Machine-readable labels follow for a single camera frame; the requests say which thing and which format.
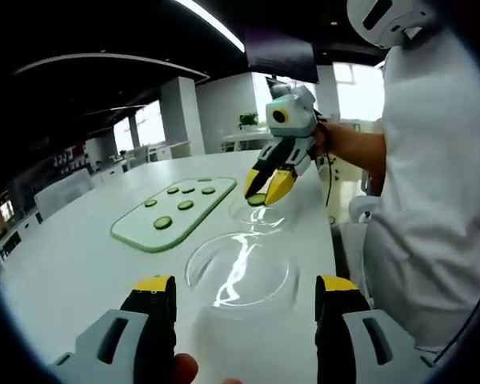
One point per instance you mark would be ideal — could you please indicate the display shelf with red boxes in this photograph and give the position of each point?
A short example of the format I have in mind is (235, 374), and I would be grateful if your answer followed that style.
(70, 156)

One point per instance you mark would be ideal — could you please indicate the ceiling strip light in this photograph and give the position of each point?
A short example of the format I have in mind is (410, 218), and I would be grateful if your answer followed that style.
(212, 22)

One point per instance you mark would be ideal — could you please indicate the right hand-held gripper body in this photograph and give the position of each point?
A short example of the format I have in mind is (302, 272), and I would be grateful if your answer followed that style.
(296, 116)

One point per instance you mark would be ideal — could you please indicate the potted green plant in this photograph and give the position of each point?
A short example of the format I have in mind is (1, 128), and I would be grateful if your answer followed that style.
(249, 120)

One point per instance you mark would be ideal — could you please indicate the white low partition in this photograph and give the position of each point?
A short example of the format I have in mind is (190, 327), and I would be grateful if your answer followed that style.
(64, 192)

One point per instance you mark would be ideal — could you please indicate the white green-edged cutting board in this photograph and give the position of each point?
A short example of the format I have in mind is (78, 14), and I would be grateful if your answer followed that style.
(184, 230)

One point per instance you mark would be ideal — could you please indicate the person's right hand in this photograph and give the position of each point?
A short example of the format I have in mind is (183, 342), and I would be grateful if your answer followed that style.
(321, 138)

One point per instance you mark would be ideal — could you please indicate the clear glass petri dish lid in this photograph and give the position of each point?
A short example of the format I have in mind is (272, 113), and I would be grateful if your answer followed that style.
(264, 280)

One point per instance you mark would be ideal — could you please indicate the person in white shirt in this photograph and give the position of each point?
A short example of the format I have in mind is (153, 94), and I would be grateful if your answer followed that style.
(424, 180)

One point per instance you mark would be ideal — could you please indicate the person's left hand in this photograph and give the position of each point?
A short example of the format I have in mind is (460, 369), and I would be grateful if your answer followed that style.
(186, 368)

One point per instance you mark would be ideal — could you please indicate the single round green cucumber piece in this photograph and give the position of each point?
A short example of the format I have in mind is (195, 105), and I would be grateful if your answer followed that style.
(257, 199)

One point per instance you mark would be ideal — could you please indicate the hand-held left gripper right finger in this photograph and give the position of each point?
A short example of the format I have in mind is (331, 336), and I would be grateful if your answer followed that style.
(356, 348)

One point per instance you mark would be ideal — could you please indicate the clear glass petri dish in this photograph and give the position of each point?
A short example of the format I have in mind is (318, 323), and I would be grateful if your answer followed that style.
(274, 225)

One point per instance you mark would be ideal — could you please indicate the white chest-worn device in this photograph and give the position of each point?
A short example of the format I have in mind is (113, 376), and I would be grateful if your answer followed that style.
(384, 20)

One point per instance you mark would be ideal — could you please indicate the group of cucumber slices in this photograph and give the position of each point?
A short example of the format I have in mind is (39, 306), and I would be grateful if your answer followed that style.
(162, 222)

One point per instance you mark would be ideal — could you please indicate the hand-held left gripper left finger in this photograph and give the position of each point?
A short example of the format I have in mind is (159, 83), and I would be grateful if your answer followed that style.
(104, 352)

